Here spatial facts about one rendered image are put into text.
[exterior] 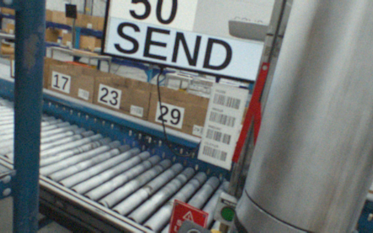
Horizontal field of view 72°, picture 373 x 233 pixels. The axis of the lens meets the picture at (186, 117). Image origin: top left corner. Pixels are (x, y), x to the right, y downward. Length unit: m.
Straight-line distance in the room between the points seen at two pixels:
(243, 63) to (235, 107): 0.15
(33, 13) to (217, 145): 0.47
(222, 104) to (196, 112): 0.69
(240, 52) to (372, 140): 0.54
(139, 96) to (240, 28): 0.87
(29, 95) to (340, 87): 0.28
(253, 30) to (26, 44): 0.53
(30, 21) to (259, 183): 0.26
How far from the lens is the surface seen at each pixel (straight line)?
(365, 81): 0.18
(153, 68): 6.34
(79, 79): 1.73
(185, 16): 0.71
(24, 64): 0.31
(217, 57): 0.70
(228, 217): 0.66
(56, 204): 1.08
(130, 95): 1.48
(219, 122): 0.62
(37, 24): 0.31
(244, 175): 0.58
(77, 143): 1.45
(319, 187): 0.19
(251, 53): 0.71
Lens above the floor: 1.31
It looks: 14 degrees down
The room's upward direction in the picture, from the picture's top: 11 degrees clockwise
